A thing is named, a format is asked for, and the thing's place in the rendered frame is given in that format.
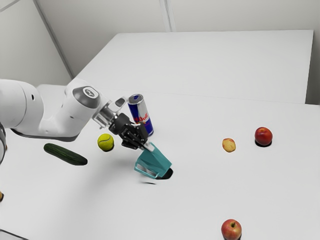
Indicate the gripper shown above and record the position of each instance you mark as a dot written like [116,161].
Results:
[127,130]

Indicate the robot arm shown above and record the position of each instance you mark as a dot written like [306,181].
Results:
[50,112]

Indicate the blue and silver drink can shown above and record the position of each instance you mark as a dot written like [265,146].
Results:
[141,115]

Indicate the yellow tennis ball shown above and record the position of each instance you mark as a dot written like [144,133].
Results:
[105,142]

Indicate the small yellow-red potato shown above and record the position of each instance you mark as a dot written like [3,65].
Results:
[229,145]

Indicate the dark green cucumber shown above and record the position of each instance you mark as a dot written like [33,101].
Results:
[65,153]

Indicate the dark red peach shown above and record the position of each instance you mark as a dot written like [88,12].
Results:
[263,135]

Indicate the red and yellow apple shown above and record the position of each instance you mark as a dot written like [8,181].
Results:
[231,229]

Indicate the small brown object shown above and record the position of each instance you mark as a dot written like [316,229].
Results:
[1,197]

